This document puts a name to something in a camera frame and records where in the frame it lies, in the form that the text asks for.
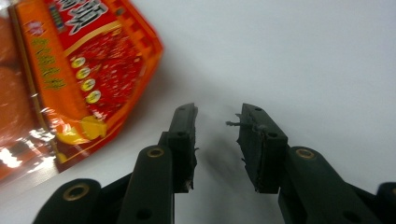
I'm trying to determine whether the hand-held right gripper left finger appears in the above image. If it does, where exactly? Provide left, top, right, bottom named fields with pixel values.
left=116, top=103, right=199, bottom=224

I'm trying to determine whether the red orange snack packet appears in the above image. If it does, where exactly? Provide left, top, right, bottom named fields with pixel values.
left=0, top=0, right=164, bottom=182

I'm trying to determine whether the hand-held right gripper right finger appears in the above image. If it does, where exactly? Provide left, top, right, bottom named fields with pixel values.
left=225, top=103, right=385, bottom=224

